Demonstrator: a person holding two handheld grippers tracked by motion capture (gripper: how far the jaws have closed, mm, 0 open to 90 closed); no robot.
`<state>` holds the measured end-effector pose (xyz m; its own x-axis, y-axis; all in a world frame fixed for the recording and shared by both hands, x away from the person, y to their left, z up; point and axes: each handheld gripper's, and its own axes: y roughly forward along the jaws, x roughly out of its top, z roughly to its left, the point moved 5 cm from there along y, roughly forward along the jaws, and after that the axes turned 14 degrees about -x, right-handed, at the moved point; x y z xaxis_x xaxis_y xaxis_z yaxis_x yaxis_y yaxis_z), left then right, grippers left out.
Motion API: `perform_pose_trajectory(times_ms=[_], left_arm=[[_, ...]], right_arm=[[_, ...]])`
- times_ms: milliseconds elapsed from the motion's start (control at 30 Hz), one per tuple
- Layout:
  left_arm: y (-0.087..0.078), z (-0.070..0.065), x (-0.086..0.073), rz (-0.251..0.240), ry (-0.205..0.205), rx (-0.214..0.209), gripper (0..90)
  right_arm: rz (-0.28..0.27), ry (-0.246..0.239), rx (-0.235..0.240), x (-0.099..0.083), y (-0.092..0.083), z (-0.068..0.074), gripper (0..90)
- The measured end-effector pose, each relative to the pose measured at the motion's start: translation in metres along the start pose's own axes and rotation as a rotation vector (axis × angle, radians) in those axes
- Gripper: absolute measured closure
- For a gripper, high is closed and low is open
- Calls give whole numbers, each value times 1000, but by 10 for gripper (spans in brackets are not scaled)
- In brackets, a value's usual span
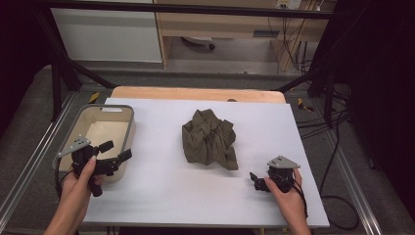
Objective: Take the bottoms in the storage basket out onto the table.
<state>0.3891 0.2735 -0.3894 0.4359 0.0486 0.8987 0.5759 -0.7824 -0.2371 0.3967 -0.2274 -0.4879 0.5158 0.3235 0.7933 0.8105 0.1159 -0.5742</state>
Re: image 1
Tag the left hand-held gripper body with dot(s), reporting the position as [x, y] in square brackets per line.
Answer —
[84, 156]

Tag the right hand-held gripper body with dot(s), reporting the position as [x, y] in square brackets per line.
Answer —
[282, 176]

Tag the beige bin with grey rim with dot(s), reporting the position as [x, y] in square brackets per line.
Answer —
[107, 129]

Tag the olive green cloth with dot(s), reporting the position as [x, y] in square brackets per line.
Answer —
[208, 140]

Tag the person's right hand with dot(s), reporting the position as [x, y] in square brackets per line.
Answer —
[287, 202]

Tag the person's left hand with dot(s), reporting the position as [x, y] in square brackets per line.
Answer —
[76, 189]

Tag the yellow tape piece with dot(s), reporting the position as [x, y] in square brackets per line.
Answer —
[305, 106]
[94, 97]

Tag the white board sheet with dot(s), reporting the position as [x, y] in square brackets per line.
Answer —
[182, 189]

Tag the black curtain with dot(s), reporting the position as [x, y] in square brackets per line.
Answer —
[378, 81]
[18, 58]

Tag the office chair base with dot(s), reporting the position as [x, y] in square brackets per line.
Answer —
[199, 40]

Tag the white power strip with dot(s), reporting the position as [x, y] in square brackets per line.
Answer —
[288, 4]

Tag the aluminium floor rail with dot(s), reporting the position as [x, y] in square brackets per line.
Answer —
[36, 153]
[354, 182]

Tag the black metal frame stand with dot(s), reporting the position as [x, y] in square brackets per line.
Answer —
[60, 71]
[321, 81]

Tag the black horizontal frame bar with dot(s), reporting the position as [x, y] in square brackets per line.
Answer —
[182, 8]

